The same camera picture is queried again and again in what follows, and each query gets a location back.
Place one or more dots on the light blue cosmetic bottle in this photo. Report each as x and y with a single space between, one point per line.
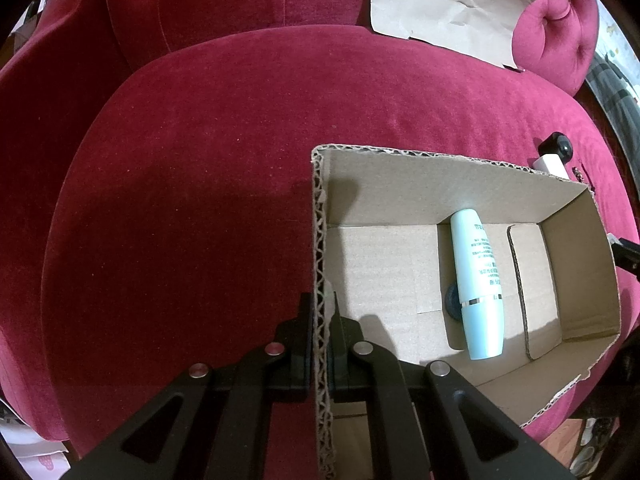
479 286

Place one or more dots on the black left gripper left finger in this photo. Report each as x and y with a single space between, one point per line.
211 423

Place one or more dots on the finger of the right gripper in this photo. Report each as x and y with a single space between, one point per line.
626 254

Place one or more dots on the brown cardboard box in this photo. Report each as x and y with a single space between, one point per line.
383 256

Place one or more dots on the black and white bottle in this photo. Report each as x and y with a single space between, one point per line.
554 153

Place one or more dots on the red velvet tufted sofa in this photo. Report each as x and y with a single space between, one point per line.
155 174

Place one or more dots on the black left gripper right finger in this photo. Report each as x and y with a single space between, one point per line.
427 422

